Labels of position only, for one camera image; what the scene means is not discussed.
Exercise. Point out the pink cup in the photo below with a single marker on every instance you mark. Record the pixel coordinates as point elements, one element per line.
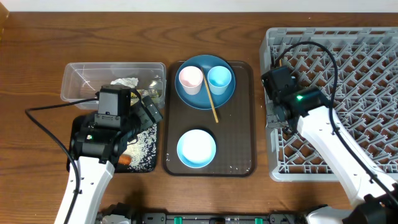
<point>191,79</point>

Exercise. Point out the clear plastic bin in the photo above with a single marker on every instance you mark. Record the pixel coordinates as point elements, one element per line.
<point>83,79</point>

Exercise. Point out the grey dishwasher rack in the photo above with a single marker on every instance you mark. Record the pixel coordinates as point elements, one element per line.
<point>358,66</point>

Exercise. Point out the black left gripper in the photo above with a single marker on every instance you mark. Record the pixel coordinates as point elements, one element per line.
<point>153,109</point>

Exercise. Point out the dark blue plate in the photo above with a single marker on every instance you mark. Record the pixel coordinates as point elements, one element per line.
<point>200,100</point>

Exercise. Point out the white paper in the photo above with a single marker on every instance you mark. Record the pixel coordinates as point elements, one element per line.
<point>130,82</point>

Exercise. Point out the light blue rice bowl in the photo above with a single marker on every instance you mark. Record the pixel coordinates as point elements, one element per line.
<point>196,148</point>

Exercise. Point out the white rice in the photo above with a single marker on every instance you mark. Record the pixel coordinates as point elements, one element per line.
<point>143,151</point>

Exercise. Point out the light blue cup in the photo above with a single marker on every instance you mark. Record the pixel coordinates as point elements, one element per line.
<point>219,78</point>

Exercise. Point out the brown serving tray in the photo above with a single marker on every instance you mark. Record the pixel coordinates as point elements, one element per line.
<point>234,132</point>

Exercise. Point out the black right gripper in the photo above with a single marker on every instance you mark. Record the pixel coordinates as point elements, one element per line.
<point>274,106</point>

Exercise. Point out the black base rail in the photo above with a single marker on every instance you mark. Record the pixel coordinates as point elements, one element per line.
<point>180,218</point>

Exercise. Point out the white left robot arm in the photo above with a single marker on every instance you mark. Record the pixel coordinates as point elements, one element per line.
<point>88,179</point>

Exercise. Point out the orange carrot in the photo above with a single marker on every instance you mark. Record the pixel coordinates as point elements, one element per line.
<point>125,159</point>

